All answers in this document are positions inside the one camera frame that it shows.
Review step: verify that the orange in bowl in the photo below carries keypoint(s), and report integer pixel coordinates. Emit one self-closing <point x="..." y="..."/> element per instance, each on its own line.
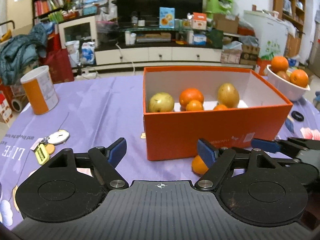
<point x="279" y="63"/>
<point x="300" y="78"/>

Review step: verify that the orange in bowl back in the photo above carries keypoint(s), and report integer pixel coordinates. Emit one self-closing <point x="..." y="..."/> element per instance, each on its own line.
<point x="279" y="63"/>

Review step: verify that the white chest freezer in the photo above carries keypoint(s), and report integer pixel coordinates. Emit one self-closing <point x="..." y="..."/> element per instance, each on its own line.
<point x="271" y="33"/>

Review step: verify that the blue snack box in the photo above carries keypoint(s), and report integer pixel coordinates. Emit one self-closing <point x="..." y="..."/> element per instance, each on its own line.
<point x="166" y="18"/>

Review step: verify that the large green-yellow passion fruit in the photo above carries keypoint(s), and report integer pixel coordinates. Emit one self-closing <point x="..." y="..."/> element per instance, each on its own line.
<point x="161" y="102"/>

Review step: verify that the yellow passion fruit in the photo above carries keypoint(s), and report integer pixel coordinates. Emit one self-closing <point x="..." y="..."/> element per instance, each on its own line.
<point x="228" y="95"/>

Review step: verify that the white glass-door cabinet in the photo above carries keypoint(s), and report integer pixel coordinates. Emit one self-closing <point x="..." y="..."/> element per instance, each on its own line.
<point x="83" y="29"/>

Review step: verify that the orange in bowl front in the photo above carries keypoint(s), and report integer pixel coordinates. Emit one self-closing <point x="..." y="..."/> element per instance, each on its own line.
<point x="300" y="78"/>

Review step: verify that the purple floral tablecloth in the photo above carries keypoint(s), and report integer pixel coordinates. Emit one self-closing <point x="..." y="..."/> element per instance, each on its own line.
<point x="98" y="112"/>

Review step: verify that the white orange carton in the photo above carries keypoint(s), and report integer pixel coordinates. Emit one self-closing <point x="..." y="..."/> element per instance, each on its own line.
<point x="199" y="21"/>

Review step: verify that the white tv cabinet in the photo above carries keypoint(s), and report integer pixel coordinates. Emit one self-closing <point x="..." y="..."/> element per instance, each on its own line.
<point x="157" y="54"/>

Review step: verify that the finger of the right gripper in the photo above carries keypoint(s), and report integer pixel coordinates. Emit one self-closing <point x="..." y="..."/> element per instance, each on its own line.
<point x="266" y="145"/>

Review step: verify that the yellow-green key fob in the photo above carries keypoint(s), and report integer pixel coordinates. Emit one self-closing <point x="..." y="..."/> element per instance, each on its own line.
<point x="41" y="154"/>

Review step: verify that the brown kiwi in bowl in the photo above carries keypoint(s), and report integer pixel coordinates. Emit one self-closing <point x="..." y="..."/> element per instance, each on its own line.
<point x="283" y="75"/>

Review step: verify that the orange cardboard box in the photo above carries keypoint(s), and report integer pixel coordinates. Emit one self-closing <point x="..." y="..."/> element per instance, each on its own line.
<point x="261" y="111"/>

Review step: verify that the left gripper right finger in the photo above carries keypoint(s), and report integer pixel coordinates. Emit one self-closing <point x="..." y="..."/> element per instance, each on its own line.
<point x="218" y="162"/>

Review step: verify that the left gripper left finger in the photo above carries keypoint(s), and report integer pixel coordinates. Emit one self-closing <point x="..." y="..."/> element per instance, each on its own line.
<point x="105" y="161"/>

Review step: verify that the wooden bookshelf right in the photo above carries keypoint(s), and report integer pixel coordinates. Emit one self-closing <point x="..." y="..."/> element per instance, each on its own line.
<point x="292" y="11"/>

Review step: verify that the teal jacket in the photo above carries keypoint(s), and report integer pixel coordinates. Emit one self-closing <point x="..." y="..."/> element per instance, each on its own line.
<point x="21" y="51"/>

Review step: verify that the white air conditioner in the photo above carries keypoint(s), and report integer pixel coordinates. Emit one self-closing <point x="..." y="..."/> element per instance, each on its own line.
<point x="21" y="12"/>

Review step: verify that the orange white canister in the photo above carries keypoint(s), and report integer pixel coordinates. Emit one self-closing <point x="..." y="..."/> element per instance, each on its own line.
<point x="39" y="89"/>

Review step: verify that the white fruit bowl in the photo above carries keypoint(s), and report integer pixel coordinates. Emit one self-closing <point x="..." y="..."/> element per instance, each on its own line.
<point x="289" y="90"/>

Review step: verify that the kumquat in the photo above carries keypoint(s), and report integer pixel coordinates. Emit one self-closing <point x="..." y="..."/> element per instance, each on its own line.
<point x="194" y="105"/>
<point x="198" y="166"/>
<point x="220" y="107"/>

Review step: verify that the large orange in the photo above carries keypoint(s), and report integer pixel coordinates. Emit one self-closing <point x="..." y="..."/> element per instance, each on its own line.
<point x="190" y="94"/>

